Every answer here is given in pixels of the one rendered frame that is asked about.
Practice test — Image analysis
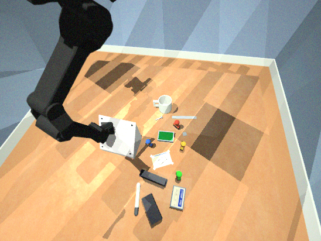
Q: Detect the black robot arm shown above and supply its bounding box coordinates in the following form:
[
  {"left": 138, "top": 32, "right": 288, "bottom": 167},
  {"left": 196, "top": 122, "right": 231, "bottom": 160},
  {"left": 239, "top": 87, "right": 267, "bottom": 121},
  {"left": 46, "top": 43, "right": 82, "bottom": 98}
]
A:
[{"left": 27, "top": 0, "right": 114, "bottom": 144}]

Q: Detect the grey cup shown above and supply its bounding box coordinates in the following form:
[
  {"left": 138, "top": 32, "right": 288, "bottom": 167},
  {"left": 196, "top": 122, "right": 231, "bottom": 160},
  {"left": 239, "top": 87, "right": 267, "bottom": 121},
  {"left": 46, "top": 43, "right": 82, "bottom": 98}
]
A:
[{"left": 153, "top": 95, "right": 172, "bottom": 113}]

